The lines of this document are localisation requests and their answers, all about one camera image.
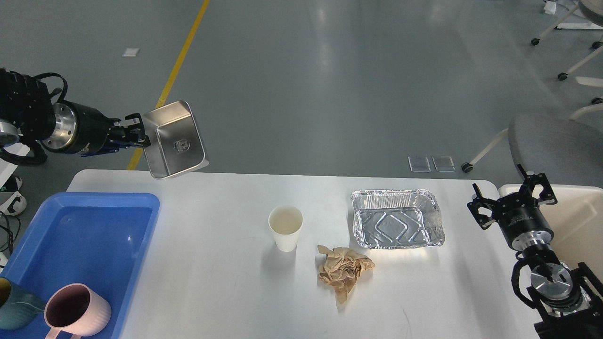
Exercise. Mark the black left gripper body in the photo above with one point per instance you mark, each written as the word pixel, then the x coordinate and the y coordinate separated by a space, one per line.
pixel 82 130

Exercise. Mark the aluminium foil tray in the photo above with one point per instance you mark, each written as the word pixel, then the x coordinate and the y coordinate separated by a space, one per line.
pixel 396 219

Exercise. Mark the crumpled brown paper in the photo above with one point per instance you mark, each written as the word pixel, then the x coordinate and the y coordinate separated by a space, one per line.
pixel 342 268

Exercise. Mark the teal ceramic mug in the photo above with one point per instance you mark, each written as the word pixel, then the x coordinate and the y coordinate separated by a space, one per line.
pixel 18 307

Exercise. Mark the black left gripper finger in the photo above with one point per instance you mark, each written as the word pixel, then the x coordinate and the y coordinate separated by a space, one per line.
pixel 129 125
pixel 127 141

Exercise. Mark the pink ribbed mug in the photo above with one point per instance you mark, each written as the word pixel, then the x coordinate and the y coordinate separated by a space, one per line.
pixel 77 310

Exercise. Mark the stainless steel tray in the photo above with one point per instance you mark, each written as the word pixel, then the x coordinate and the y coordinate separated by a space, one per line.
pixel 175 144

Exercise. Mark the white paper cup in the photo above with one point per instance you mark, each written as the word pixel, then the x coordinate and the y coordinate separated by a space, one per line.
pixel 285 223

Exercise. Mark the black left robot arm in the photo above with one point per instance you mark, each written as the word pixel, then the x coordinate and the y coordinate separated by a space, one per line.
pixel 36 118

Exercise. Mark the black white sneaker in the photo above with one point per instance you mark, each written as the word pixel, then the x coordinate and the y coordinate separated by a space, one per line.
pixel 12 203

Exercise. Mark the white side table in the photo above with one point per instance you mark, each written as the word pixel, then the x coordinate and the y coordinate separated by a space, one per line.
pixel 6 168

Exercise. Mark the grey office chair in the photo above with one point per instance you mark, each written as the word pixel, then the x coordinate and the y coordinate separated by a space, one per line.
pixel 566 150

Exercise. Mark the blue plastic tray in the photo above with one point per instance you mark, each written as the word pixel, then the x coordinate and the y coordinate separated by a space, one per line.
pixel 98 239

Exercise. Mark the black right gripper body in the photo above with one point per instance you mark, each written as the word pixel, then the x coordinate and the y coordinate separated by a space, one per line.
pixel 522 222

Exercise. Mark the beige plastic bin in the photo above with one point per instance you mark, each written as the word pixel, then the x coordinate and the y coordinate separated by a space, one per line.
pixel 577 223

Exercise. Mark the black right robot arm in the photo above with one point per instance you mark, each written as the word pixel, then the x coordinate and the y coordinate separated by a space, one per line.
pixel 569 301

